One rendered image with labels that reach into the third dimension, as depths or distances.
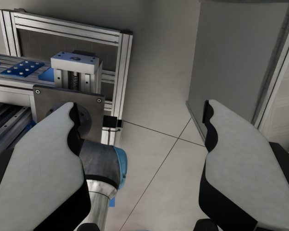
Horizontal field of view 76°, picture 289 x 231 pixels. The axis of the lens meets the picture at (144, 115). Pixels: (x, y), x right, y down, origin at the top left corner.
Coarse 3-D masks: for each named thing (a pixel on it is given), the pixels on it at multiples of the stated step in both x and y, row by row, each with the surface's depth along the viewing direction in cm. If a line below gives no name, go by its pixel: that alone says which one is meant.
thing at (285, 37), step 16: (208, 0) 117; (224, 0) 96; (240, 0) 81; (256, 0) 70; (272, 0) 62; (288, 0) 55; (288, 16) 56; (288, 32) 56; (288, 48) 59; (272, 64) 63; (272, 80) 63; (256, 112) 71
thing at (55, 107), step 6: (60, 102) 60; (66, 102) 60; (72, 102) 61; (54, 108) 59; (78, 108) 60; (48, 114) 59; (84, 114) 61; (84, 120) 60; (90, 120) 63; (78, 126) 57; (84, 126) 60; (90, 126) 64; (78, 132) 56; (84, 132) 60
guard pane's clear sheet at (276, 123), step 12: (288, 60) 58; (288, 72) 58; (276, 84) 63; (288, 84) 58; (276, 96) 63; (288, 96) 58; (276, 108) 63; (288, 108) 58; (264, 120) 70; (276, 120) 64; (288, 120) 58; (264, 132) 70; (276, 132) 64; (288, 132) 58; (288, 144) 59
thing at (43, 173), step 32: (32, 128) 9; (64, 128) 9; (32, 160) 7; (64, 160) 7; (0, 192) 6; (32, 192) 6; (64, 192) 6; (0, 224) 5; (32, 224) 5; (64, 224) 6
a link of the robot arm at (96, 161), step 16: (96, 144) 51; (96, 160) 48; (112, 160) 49; (96, 176) 45; (112, 176) 47; (96, 192) 44; (112, 192) 47; (96, 208) 42; (80, 224) 39; (96, 224) 40
